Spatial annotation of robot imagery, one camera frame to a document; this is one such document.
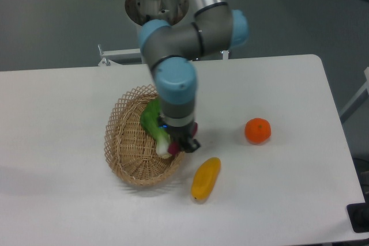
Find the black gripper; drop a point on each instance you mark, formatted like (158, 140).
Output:
(182, 135)

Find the black device at table edge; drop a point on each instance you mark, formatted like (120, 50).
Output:
(358, 215)

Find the purple sweet potato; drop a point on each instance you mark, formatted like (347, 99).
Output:
(174, 148)

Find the woven wicker basket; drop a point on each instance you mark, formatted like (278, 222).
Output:
(129, 151)

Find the yellow mango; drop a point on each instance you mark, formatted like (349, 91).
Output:
(205, 178)

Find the green bok choy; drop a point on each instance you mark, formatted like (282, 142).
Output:
(149, 122)

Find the orange tangerine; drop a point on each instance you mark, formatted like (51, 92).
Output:
(257, 130)

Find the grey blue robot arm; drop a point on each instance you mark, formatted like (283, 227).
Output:
(169, 50)

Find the white frame at right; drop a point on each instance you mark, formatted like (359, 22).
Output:
(356, 101)

